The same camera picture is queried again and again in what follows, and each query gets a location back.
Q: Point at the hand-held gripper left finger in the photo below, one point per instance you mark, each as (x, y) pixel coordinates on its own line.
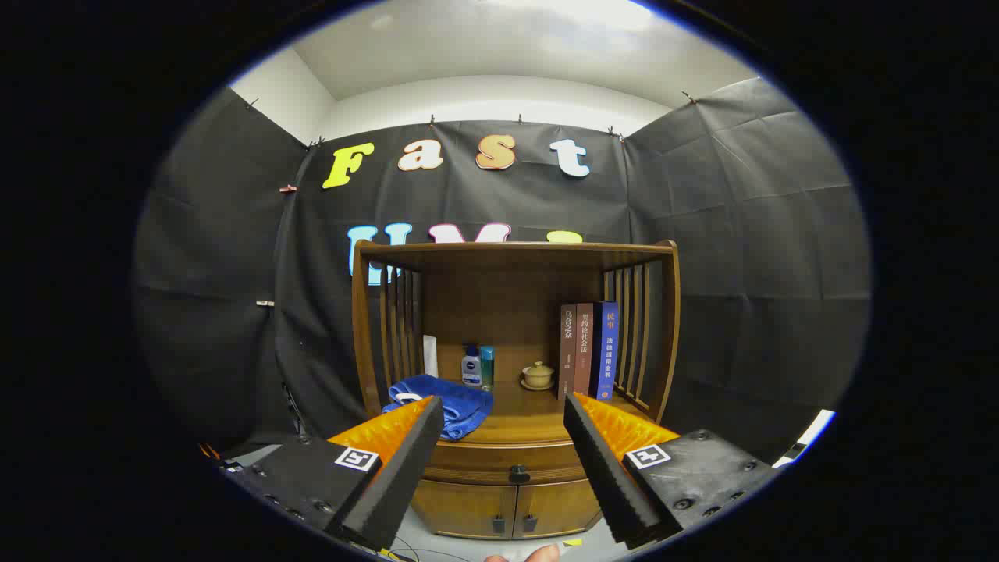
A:
(398, 476)

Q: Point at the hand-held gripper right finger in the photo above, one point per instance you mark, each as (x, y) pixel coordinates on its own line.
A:
(609, 476)

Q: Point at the wooden drawer with black knob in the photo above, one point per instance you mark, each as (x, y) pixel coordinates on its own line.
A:
(484, 460)

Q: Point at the wooden cabinet door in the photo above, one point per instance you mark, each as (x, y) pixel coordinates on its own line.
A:
(558, 507)
(460, 507)

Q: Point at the wooden countertop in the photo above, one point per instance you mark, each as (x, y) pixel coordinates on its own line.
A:
(523, 414)

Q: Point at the brown wooden cabinet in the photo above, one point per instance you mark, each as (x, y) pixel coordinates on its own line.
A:
(499, 297)

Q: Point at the folded blue towel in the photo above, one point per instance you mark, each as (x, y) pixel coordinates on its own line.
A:
(460, 402)

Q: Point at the beige lidded teacup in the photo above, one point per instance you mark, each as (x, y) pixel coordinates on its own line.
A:
(538, 375)

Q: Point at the blue book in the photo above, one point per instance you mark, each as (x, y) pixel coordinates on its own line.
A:
(607, 351)

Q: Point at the white paper card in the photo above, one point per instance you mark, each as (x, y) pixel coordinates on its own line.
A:
(430, 355)

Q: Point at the reddish brown book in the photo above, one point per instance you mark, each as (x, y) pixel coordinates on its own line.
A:
(584, 351)

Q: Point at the white and blue lotion bottle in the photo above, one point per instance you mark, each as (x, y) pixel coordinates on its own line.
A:
(471, 371)

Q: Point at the dark brown book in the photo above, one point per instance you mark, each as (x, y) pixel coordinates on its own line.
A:
(567, 351)

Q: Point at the teal bottle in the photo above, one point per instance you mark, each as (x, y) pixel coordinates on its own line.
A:
(487, 367)

